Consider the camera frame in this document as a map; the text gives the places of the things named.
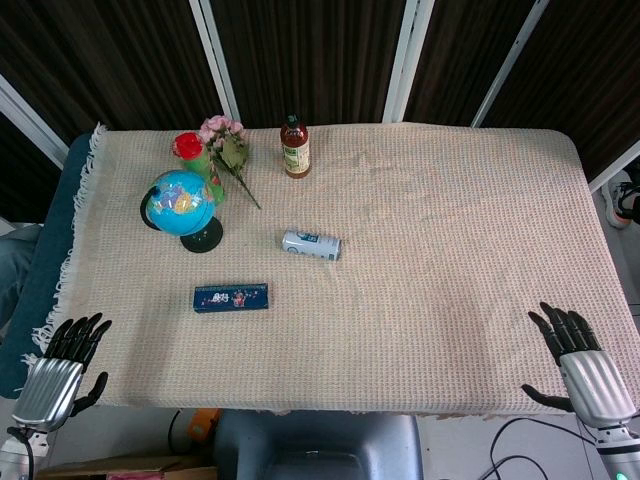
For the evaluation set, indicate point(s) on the blue rectangular box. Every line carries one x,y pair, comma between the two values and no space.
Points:
232,298

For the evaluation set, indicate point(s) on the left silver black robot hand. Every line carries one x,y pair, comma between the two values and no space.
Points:
47,385

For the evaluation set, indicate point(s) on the brown tea bottle green label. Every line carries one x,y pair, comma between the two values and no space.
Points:
296,155

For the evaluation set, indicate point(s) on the pink artificial flower bunch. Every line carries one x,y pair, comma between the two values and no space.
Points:
231,152

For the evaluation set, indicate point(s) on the white black orange sneaker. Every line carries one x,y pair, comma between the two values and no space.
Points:
620,200

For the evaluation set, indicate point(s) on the white screen frame post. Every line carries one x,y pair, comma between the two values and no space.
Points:
215,55
612,175
509,60
400,75
30,120

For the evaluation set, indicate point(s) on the beige waffle tablecloth with fringe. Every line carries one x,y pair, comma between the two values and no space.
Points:
425,300

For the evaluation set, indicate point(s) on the silver blue drink can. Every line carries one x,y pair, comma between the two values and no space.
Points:
310,245

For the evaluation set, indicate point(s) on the orange plastic object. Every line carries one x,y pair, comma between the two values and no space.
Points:
202,427

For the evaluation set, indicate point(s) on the teal padded table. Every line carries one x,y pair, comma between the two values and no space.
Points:
55,225

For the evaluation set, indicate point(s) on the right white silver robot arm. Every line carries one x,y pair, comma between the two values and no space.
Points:
620,452

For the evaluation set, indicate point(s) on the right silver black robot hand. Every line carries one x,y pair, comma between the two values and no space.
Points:
592,385

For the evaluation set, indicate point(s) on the brown cardboard box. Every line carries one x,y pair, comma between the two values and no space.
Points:
125,469

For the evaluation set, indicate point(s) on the blue desk globe black stand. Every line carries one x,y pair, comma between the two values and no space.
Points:
177,200

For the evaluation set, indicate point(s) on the green tube red lid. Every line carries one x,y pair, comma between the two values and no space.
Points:
189,145

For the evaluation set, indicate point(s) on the blue jeans leg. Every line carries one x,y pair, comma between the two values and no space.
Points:
17,270

